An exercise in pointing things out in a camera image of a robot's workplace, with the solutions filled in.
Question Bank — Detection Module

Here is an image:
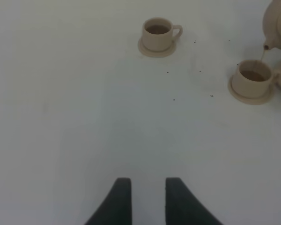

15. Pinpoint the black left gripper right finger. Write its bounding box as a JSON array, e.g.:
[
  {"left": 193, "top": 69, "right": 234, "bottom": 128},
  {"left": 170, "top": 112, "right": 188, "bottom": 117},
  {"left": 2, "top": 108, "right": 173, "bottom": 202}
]
[{"left": 165, "top": 178, "right": 222, "bottom": 225}]

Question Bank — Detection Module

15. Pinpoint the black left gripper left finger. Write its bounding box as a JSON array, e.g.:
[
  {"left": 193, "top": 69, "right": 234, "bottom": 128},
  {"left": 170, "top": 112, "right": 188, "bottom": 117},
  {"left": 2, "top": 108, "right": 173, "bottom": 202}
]
[{"left": 85, "top": 178, "right": 132, "bottom": 225}]

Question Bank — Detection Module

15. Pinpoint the tan clay teapot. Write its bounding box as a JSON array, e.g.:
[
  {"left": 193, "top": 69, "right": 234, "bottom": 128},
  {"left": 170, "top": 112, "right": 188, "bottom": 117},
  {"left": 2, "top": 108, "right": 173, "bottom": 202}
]
[{"left": 262, "top": 0, "right": 281, "bottom": 50}]

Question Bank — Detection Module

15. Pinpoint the near tan cup saucer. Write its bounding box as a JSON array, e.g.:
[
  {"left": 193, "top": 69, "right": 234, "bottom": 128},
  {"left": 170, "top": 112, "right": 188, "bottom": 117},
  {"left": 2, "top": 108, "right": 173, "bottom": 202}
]
[{"left": 228, "top": 77, "right": 275, "bottom": 105}]

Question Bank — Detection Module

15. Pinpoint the tan cup saucer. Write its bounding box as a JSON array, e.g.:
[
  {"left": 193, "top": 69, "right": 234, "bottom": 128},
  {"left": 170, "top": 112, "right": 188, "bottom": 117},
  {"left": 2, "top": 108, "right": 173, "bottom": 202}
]
[
  {"left": 228, "top": 77, "right": 275, "bottom": 105},
  {"left": 138, "top": 38, "right": 176, "bottom": 58}
]

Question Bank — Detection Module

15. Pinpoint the near tan teacup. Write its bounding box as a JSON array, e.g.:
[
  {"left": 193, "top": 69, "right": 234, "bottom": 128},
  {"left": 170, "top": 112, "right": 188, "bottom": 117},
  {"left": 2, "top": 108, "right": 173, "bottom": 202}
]
[{"left": 230, "top": 60, "right": 279, "bottom": 99}]

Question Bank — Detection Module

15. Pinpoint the tan teacup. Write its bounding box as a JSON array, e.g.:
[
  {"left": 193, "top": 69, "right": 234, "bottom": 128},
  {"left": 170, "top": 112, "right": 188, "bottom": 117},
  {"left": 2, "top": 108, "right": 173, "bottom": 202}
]
[
  {"left": 230, "top": 60, "right": 279, "bottom": 99},
  {"left": 141, "top": 17, "right": 183, "bottom": 52}
]

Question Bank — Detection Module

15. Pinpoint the far tan cup saucer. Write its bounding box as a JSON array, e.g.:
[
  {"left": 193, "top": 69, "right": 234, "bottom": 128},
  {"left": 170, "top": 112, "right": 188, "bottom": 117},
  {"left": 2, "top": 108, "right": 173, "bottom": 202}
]
[{"left": 138, "top": 38, "right": 176, "bottom": 58}]

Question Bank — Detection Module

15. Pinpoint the far tan teacup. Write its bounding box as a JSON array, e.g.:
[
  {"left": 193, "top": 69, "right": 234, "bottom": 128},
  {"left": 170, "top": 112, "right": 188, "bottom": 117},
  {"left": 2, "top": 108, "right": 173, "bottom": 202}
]
[{"left": 141, "top": 17, "right": 183, "bottom": 52}]

